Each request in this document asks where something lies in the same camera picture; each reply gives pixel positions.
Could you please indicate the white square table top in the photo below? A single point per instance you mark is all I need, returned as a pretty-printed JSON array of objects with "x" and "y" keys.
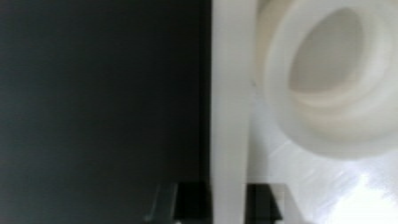
[{"x": 304, "y": 109}]

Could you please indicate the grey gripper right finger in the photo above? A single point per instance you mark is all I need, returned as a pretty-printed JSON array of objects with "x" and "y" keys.
[{"x": 270, "y": 205}]

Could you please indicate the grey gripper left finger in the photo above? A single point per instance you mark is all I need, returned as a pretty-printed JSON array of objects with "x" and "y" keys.
[{"x": 181, "y": 204}]

